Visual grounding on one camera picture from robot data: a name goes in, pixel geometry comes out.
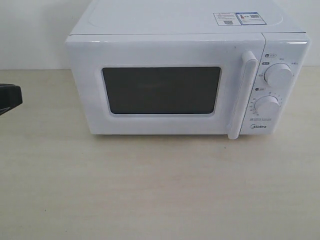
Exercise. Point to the white microwave oven body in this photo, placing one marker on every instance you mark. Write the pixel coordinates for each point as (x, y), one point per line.
(285, 41)

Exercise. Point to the white upper power knob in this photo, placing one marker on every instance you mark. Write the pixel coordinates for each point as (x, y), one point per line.
(278, 75)

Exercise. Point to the white microwave door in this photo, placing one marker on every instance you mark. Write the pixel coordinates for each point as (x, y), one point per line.
(165, 84)

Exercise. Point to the white lower timer knob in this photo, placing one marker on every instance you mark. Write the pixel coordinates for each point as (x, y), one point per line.
(267, 106)

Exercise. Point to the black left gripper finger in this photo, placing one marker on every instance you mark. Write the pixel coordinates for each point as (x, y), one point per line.
(10, 97)

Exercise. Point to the blue-bordered label stickers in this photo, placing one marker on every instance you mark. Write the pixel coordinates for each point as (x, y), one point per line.
(238, 18)

